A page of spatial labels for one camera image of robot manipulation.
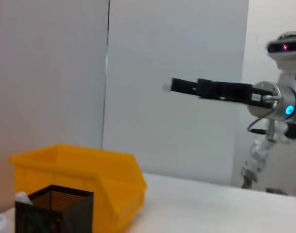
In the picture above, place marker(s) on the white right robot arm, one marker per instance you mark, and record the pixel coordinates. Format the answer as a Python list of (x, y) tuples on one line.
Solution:
[(274, 102)]

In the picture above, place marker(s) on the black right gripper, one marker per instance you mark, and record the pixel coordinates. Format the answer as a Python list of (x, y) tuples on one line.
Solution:
[(225, 91)]

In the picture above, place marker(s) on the black mesh pen holder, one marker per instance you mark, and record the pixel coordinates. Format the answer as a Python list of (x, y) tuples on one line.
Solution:
[(55, 211)]

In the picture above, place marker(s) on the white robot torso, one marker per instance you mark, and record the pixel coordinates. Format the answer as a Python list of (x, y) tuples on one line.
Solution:
[(291, 77)]

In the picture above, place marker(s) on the yellow plastic bin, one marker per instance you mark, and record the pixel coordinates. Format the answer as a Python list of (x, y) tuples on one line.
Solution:
[(89, 174)]

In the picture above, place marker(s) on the white robot head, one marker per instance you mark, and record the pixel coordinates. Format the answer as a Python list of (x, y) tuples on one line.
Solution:
[(286, 48)]

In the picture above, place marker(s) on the white jointed robot part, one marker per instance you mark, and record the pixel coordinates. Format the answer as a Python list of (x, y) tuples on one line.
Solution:
[(257, 155)]

